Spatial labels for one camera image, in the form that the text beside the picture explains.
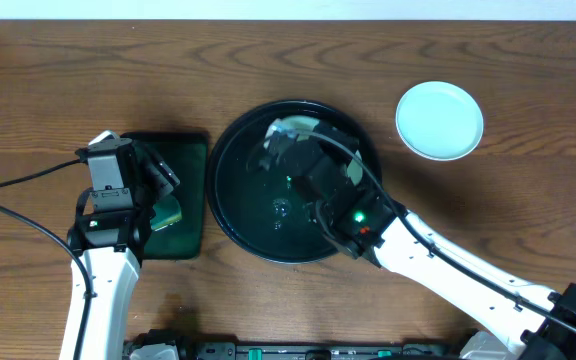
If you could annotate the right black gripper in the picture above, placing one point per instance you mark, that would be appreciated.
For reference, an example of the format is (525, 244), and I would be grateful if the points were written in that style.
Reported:
(328, 130)

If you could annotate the green scrubbing sponge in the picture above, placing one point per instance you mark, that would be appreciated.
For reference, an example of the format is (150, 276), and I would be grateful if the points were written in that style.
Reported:
(166, 211)

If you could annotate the round black tray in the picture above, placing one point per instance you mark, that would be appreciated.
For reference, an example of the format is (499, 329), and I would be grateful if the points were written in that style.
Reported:
(261, 213)

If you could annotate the mint green plate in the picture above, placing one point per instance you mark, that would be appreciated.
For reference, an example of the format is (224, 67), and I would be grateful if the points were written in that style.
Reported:
(439, 121)
(353, 170)

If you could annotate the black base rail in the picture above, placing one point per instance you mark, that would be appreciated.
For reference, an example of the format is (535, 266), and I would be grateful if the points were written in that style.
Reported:
(158, 344)

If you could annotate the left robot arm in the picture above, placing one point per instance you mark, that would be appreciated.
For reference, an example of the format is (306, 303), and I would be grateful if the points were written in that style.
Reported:
(108, 252)

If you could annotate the rectangular black tray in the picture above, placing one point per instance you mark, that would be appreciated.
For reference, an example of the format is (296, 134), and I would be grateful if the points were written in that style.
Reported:
(186, 154)

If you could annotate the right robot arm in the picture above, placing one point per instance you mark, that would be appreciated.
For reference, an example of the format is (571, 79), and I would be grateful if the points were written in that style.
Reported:
(531, 321)

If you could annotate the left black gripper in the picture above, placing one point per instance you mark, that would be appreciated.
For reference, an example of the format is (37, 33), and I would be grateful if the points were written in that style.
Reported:
(155, 170)

